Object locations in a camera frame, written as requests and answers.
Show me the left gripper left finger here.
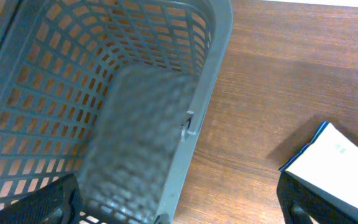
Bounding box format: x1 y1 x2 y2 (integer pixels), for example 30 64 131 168
0 174 81 224

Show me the grey plastic basket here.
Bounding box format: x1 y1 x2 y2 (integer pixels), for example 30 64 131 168
0 0 234 223

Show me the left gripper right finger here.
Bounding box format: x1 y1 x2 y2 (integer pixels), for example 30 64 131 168
277 172 358 224

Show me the white cream food pouch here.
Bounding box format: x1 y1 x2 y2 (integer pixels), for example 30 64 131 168
279 121 358 210

